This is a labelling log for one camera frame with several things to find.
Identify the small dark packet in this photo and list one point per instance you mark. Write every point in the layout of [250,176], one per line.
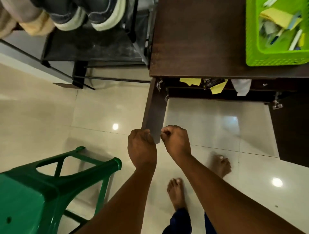
[211,83]

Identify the person's right foot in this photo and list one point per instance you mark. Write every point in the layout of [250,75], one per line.
[220,165]

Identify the person's foot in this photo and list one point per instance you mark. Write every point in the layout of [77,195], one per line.
[177,192]
[220,165]

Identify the person's left hand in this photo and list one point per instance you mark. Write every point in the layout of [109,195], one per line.
[142,149]

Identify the black metal shoe rack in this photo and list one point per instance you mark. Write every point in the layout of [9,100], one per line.
[91,45]

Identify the yellow sticky note pad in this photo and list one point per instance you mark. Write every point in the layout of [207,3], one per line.
[277,15]

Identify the beige suede shoe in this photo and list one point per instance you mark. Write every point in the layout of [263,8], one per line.
[33,21]
[4,21]

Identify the yellow square note sheet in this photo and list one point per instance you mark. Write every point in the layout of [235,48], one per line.
[190,81]
[218,88]

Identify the green sneaker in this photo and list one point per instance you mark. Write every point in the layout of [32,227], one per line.
[106,17]
[67,17]

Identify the green plastic stool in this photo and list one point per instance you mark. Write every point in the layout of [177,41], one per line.
[36,197]

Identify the dark blue trousers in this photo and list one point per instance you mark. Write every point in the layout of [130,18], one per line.
[178,223]

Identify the dark skirting strip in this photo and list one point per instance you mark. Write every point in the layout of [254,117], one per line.
[65,85]

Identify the person's left forearm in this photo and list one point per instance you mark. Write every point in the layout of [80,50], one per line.
[118,207]

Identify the green plastic basket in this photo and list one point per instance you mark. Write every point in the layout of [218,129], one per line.
[265,57]

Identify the short white chalk piece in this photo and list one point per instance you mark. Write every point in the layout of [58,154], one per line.
[269,3]

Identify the teal pen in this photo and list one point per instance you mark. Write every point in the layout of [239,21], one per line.
[293,20]

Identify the person's right forearm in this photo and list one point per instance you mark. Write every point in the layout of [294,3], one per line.
[236,205]

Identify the person's right hand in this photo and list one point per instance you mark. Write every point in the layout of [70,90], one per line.
[177,142]

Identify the person's left foot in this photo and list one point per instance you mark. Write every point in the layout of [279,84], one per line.
[177,192]

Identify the clear plastic bag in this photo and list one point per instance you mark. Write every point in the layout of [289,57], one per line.
[268,29]

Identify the dark brown low bench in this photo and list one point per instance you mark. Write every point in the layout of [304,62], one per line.
[198,43]

